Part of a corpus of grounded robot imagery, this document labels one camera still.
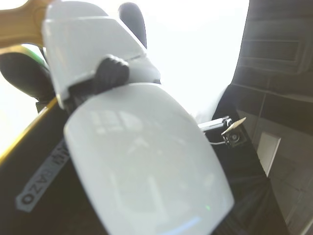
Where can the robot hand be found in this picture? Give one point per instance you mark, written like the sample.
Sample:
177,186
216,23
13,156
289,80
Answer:
146,159

